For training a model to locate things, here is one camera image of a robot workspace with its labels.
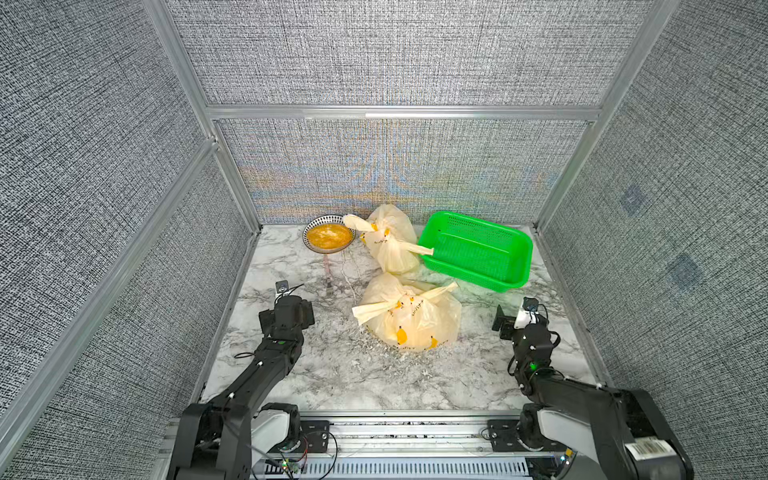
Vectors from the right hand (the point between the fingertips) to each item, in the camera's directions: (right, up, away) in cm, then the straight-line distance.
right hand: (517, 301), depth 87 cm
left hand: (-66, -1, +1) cm, 66 cm away
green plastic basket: (+1, +13, +23) cm, 26 cm away
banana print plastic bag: (-36, +19, +4) cm, 41 cm away
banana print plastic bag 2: (-32, -3, -5) cm, 33 cm away
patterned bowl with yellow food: (-60, +21, +23) cm, 67 cm away
